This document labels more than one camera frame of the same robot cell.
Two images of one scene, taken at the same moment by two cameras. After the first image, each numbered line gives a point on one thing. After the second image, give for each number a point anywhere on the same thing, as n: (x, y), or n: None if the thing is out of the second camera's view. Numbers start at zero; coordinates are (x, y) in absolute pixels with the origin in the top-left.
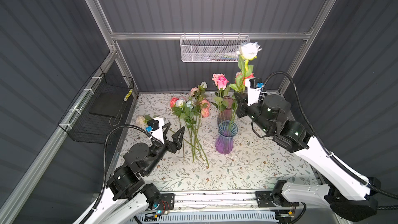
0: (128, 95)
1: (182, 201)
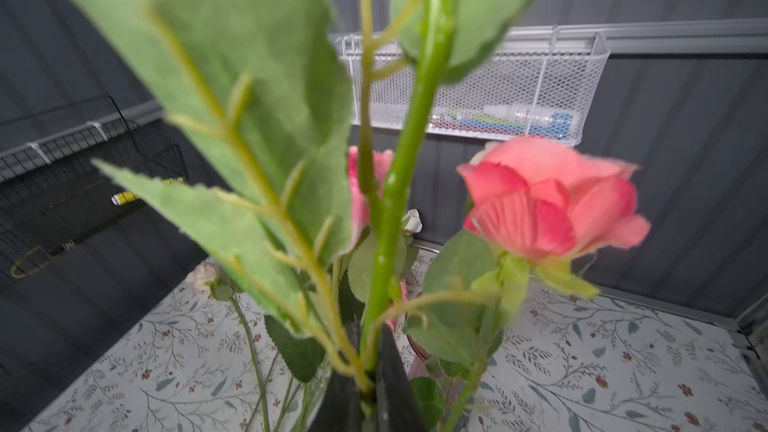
0: (128, 196)
1: None
